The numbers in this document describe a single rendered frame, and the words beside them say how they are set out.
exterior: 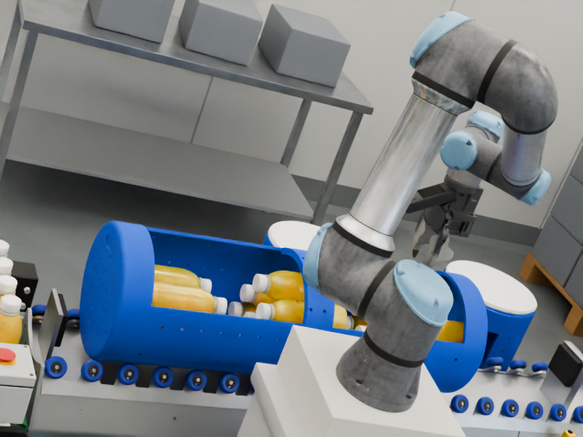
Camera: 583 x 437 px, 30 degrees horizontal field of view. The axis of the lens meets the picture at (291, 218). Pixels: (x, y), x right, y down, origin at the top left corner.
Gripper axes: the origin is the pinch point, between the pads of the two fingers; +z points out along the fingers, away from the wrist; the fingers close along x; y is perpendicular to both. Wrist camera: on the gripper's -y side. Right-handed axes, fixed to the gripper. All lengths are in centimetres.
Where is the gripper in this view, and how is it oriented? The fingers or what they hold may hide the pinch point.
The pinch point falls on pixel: (418, 259)
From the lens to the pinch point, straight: 238.2
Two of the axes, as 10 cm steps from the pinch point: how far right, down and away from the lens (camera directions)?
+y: 8.9, 1.4, 4.3
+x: -3.2, -4.8, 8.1
